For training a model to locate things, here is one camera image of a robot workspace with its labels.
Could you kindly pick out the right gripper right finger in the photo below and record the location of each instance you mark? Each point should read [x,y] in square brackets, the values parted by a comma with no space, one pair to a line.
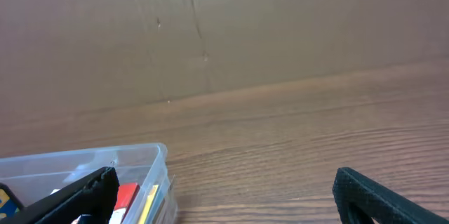
[360,199]

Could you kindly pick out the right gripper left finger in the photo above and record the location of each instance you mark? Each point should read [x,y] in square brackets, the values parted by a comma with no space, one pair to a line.
[93,196]

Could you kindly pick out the blue VapoDrops box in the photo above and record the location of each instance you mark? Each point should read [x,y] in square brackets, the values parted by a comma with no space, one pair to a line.
[9,204]

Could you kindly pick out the clear plastic container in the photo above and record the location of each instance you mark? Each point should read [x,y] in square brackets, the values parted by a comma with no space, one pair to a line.
[34,177]

